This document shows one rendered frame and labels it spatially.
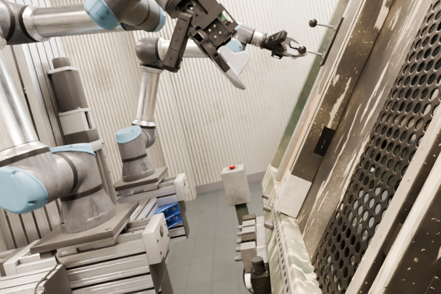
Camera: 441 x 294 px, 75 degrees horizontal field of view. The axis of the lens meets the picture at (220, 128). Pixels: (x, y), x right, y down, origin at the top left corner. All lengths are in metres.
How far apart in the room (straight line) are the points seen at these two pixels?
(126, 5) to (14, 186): 0.46
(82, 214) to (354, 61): 0.87
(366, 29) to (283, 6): 3.63
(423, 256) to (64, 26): 0.83
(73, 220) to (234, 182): 0.85
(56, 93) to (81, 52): 3.64
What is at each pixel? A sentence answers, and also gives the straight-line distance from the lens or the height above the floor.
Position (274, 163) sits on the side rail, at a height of 0.92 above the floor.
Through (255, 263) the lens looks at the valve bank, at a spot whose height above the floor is 0.79.
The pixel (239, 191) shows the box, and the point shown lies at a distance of 1.52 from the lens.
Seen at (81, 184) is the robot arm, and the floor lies 1.16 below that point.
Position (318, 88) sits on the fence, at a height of 1.25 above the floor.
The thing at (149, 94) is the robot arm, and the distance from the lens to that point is 1.44.
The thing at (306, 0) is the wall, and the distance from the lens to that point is 4.65.
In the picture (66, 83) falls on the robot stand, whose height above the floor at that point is 1.48.
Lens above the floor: 1.30
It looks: 5 degrees down
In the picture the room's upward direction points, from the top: 13 degrees counter-clockwise
